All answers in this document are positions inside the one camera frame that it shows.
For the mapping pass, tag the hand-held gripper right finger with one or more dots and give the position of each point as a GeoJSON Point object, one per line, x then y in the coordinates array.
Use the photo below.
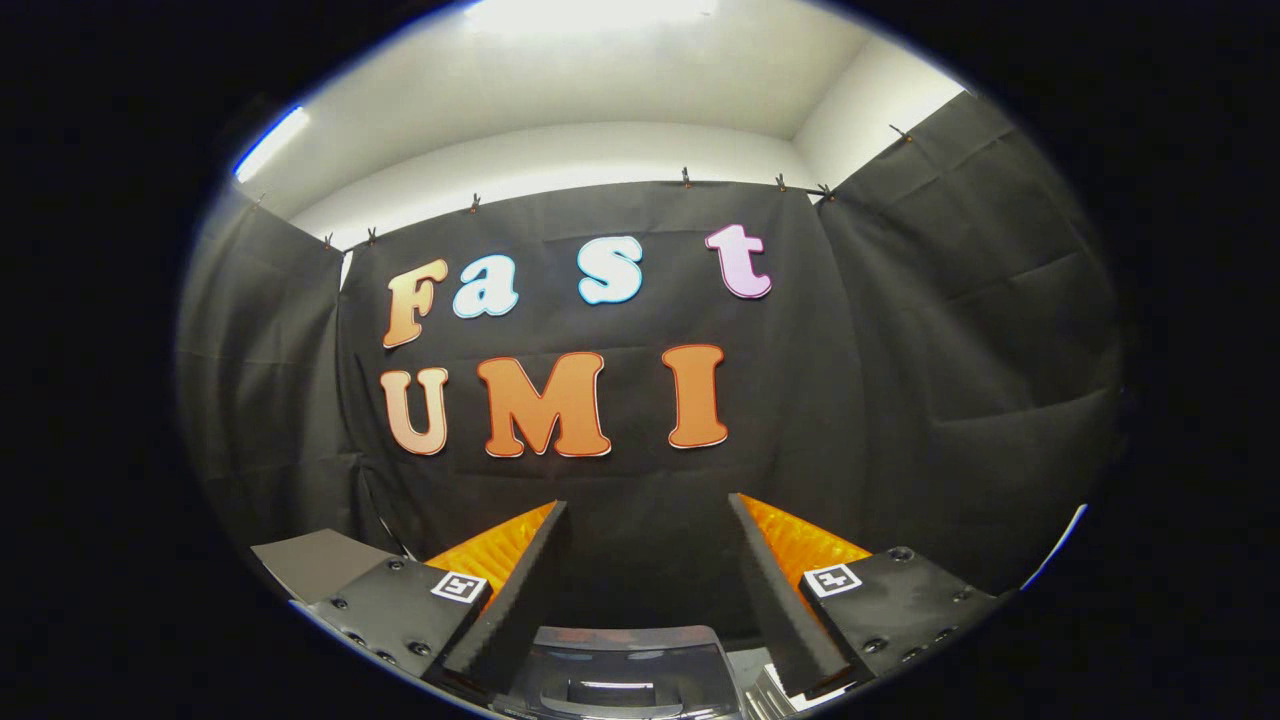
{"type": "Point", "coordinates": [780, 620]}

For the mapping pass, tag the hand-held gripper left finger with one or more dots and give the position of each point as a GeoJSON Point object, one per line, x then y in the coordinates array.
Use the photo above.
{"type": "Point", "coordinates": [510, 620]}

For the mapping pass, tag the ceiling light panel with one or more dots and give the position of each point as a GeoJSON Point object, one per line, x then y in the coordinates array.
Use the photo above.
{"type": "Point", "coordinates": [590, 12]}

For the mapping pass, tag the stack of white paper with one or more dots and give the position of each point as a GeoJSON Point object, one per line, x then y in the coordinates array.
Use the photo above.
{"type": "Point", "coordinates": [770, 690]}

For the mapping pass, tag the black backdrop cloth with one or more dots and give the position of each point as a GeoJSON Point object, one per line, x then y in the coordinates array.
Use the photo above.
{"type": "Point", "coordinates": [900, 350]}

